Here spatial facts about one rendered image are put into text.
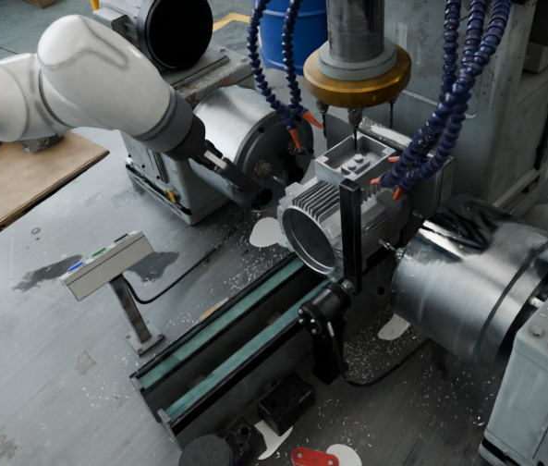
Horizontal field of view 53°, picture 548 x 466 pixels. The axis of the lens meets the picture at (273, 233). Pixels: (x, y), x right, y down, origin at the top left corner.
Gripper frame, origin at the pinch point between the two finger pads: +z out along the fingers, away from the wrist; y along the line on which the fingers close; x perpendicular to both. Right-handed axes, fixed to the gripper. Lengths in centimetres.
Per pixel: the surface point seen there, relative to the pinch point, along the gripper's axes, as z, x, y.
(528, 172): 52, -41, -23
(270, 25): 127, -84, 159
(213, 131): 10.1, -6.4, 24.3
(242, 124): 9.9, -10.8, 18.4
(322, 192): 13.1, -7.5, -5.8
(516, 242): 11.5, -15.8, -40.7
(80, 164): 102, 33, 188
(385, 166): 18.1, -18.6, -11.0
